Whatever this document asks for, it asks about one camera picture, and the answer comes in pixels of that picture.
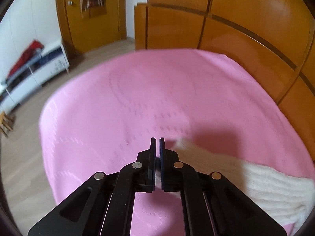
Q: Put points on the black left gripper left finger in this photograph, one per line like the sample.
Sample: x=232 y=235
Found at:
x=103 y=204

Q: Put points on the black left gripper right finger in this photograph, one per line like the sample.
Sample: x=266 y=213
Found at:
x=212 y=205

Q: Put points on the white knitted sweater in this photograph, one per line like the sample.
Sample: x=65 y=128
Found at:
x=287 y=199

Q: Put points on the wooden bedroom door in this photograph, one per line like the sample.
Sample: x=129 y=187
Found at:
x=89 y=24

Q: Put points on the pink patterned bed sheet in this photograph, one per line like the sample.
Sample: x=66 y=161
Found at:
x=101 y=119

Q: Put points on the wooden stool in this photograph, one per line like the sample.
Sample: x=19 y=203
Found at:
x=6 y=124

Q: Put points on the white low tv cabinet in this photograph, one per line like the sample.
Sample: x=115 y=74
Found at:
x=46 y=64

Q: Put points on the red cloth on cabinet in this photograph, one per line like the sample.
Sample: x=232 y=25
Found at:
x=34 y=47

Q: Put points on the wooden panelled headboard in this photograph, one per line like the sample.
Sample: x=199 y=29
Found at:
x=273 y=40

